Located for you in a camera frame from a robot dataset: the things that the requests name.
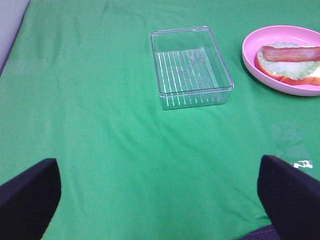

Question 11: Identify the left clear plastic container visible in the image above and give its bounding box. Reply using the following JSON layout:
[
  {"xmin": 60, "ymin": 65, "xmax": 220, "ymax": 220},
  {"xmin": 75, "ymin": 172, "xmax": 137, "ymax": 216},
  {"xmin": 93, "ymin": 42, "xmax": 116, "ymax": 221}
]
[{"xmin": 150, "ymin": 26, "xmax": 235, "ymax": 110}]

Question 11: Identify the clear plastic film strip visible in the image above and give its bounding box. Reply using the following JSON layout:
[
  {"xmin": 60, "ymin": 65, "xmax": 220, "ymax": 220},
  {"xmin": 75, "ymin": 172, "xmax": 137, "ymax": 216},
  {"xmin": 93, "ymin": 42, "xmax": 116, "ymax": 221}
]
[{"xmin": 269, "ymin": 119, "xmax": 314, "ymax": 169}]

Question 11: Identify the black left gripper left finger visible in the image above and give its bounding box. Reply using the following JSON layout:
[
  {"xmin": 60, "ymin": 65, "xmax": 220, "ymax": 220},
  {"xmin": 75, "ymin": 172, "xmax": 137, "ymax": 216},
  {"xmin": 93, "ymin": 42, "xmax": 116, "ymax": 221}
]
[{"xmin": 0, "ymin": 158, "xmax": 62, "ymax": 240}]

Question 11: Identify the green tablecloth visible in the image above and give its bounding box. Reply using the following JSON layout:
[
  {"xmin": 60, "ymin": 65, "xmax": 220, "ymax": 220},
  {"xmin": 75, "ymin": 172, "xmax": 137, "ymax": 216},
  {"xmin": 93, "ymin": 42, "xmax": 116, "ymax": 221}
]
[{"xmin": 0, "ymin": 0, "xmax": 320, "ymax": 240}]

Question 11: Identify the bread slice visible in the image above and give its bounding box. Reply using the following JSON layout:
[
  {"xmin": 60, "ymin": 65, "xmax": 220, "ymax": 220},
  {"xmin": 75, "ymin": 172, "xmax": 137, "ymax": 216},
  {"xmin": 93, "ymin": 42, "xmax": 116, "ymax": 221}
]
[{"xmin": 254, "ymin": 45, "xmax": 320, "ymax": 87}]

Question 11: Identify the green lettuce leaf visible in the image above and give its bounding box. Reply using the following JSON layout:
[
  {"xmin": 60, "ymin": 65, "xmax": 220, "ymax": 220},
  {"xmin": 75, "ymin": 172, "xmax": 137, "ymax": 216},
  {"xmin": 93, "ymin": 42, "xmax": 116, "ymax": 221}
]
[{"xmin": 257, "ymin": 41, "xmax": 320, "ymax": 81}]

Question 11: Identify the bacon strip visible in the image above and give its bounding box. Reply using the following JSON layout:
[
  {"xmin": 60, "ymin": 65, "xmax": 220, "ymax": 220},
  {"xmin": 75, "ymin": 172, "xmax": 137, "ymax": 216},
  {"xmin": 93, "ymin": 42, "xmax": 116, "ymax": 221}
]
[{"xmin": 261, "ymin": 45, "xmax": 320, "ymax": 62}]

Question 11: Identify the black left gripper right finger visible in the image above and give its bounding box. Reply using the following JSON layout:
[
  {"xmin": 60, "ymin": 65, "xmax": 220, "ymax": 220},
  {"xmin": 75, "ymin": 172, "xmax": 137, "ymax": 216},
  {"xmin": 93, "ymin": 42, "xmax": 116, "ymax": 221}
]
[{"xmin": 257, "ymin": 155, "xmax": 320, "ymax": 240}]

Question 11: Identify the pink round plate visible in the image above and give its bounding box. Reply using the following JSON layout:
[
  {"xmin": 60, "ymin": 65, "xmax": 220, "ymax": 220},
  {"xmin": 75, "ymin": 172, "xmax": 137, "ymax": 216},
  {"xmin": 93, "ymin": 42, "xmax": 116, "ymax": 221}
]
[{"xmin": 242, "ymin": 25, "xmax": 320, "ymax": 97}]

